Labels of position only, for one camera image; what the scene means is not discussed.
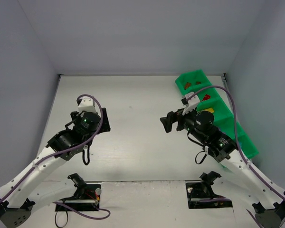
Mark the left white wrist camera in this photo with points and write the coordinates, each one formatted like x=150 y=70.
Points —
x=86 y=104

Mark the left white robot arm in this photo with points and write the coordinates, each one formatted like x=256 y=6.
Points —
x=23 y=195

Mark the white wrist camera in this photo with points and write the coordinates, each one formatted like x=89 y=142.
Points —
x=86 y=104
x=190 y=101

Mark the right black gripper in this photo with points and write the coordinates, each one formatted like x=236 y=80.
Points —
x=178 y=121

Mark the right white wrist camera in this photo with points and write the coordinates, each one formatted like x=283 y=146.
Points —
x=190 y=101

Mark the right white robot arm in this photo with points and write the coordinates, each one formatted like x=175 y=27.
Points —
x=262 y=195

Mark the yellow lego plate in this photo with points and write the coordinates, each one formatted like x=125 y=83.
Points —
x=211 y=110

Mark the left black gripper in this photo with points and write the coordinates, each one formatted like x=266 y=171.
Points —
x=105 y=121

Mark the red lego brick single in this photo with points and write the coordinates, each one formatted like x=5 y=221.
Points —
x=206 y=97

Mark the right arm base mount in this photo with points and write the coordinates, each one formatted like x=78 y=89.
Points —
x=200 y=196

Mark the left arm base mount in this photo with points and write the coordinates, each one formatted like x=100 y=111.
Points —
x=89 y=201

